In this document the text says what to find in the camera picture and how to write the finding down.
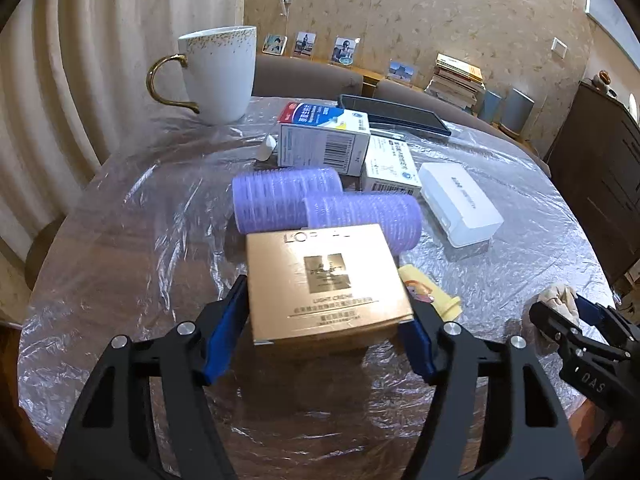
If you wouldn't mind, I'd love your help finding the grey box container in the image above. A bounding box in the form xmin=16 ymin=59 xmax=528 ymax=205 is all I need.
xmin=501 ymin=87 xmax=535 ymax=131
xmin=480 ymin=89 xmax=503 ymax=123

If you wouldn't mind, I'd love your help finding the yellow cartoon packet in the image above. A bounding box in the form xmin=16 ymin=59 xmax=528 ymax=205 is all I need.
xmin=397 ymin=264 xmax=462 ymax=320

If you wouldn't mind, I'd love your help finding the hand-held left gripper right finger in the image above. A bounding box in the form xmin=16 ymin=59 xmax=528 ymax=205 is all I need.
xmin=397 ymin=296 xmax=586 ymax=480

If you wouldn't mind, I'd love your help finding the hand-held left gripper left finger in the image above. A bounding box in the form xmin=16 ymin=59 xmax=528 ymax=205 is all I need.
xmin=52 ymin=275 xmax=251 ymax=480

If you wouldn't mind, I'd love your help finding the small ornament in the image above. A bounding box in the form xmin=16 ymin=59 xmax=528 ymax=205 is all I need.
xmin=592 ymin=71 xmax=618 ymax=96

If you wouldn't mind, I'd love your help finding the purple hair roller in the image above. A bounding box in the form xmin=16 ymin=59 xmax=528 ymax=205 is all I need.
xmin=231 ymin=167 xmax=343 ymax=235
xmin=302 ymin=192 xmax=422 ymax=256

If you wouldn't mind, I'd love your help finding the small white medicine box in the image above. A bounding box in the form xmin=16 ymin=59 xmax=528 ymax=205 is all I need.
xmin=361 ymin=138 xmax=422 ymax=197

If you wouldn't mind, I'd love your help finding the stack of books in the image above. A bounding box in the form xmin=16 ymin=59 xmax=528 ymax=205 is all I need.
xmin=425 ymin=52 xmax=487 ymax=111

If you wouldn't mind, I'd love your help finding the white mug gold handle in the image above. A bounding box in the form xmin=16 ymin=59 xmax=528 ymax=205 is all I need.
xmin=146 ymin=25 xmax=258 ymax=125

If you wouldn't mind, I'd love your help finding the blue white medicine box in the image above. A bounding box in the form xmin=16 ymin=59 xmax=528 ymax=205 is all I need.
xmin=276 ymin=101 xmax=372 ymax=177

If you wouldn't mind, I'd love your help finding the white plastic case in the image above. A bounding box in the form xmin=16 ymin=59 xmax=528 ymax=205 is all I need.
xmin=417 ymin=161 xmax=504 ymax=249

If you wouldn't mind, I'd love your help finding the dark wooden cabinet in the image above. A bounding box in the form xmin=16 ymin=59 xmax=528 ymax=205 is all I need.
xmin=542 ymin=80 xmax=640 ymax=286

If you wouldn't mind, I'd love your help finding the beige curtain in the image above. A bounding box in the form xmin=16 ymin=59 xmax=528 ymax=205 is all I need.
xmin=0 ymin=0 xmax=248 ymax=261

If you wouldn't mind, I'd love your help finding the tissue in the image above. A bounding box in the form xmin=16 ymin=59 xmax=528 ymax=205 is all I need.
xmin=521 ymin=283 xmax=581 ymax=356

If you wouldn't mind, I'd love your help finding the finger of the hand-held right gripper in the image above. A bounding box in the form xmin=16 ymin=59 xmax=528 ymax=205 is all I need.
xmin=575 ymin=295 xmax=640 ymax=350
xmin=529 ymin=301 xmax=587 ymax=357

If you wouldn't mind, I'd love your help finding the gold cardboard cosmetics box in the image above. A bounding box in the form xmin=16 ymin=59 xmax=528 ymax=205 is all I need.
xmin=245 ymin=223 xmax=415 ymax=347

